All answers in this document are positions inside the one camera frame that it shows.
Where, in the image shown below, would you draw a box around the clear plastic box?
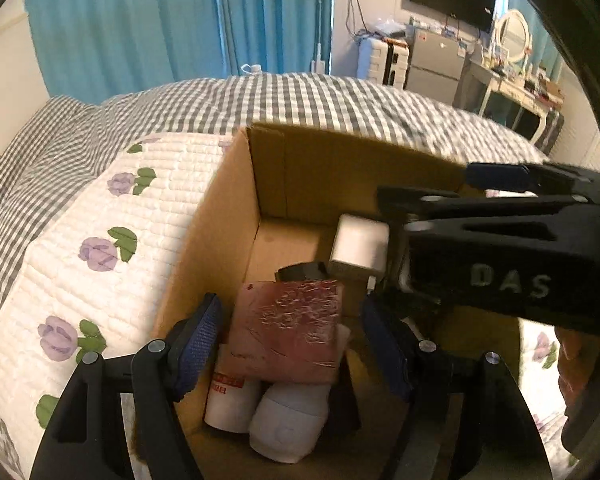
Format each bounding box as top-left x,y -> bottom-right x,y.
375,22 -> 407,40

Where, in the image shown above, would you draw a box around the hanging cables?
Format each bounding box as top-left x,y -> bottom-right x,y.
345,0 -> 367,37

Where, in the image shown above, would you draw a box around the white pill bottle red cap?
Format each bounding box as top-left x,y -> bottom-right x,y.
203,345 -> 261,433

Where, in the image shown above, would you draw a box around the grey checked duvet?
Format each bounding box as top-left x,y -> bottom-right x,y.
0,72 -> 546,480

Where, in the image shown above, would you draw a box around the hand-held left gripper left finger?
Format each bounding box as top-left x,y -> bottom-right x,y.
30,292 -> 225,480

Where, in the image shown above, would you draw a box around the wide teal curtain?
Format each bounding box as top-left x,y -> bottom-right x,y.
24,0 -> 222,97

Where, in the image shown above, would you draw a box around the white dressing table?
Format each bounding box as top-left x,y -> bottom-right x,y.
477,62 -> 563,143

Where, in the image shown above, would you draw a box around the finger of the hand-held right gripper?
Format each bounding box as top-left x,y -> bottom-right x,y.
377,186 -> 597,235
462,161 -> 600,197

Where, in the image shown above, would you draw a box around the white ribbed suitcase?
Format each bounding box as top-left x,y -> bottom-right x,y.
355,37 -> 412,86

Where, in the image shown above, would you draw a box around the brown cardboard box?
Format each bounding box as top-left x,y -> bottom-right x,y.
130,122 -> 548,480

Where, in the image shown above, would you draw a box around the narrow teal curtain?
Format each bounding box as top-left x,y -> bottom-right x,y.
507,0 -> 567,71

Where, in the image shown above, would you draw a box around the white cylindrical container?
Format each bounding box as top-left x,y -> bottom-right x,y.
248,325 -> 353,465

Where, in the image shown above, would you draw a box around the silver fridge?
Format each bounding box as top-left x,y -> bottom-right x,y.
405,27 -> 473,107

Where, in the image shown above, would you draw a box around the person's right hand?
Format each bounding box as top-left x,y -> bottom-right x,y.
555,327 -> 600,415

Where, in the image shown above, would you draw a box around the oval white mirror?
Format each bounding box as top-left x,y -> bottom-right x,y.
492,8 -> 533,63

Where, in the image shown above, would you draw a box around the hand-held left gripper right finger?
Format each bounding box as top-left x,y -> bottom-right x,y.
361,296 -> 551,480

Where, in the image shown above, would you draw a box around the white cube charger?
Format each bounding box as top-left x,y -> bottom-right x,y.
329,213 -> 391,281

